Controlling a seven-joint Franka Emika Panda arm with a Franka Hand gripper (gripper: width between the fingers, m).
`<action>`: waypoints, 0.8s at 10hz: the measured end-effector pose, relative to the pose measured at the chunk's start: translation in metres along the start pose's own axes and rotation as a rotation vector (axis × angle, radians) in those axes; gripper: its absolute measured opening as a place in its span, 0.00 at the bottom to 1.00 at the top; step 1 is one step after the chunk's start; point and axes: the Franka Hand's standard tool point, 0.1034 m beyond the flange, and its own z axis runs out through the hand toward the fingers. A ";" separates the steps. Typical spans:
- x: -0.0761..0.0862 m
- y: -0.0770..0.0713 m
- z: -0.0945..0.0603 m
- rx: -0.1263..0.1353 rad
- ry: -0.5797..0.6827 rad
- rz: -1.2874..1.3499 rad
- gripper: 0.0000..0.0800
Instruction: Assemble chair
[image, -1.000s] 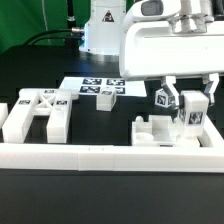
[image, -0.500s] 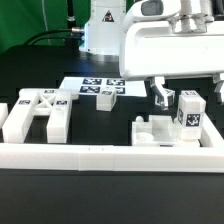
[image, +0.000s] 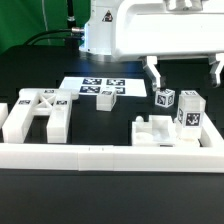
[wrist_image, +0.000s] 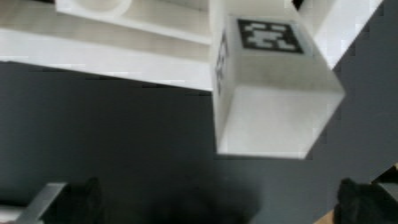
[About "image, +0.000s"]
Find white block at left edge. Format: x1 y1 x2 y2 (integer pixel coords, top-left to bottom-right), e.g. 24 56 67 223
0 103 8 129

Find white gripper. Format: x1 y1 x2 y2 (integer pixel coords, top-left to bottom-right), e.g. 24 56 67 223
111 0 224 91

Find white marker sheet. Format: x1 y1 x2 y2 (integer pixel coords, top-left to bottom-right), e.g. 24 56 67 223
60 77 147 97

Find white chair seat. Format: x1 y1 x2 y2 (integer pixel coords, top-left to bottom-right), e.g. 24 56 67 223
131 115 202 148

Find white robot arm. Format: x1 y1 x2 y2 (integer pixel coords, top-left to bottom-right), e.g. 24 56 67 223
80 0 224 90

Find black cables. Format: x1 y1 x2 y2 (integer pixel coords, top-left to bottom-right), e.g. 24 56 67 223
23 27 86 46

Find white chair back frame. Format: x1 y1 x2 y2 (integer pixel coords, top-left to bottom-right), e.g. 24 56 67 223
2 88 79 143

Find white U-shaped fence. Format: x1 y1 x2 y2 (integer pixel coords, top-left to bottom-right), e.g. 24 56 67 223
0 120 224 173

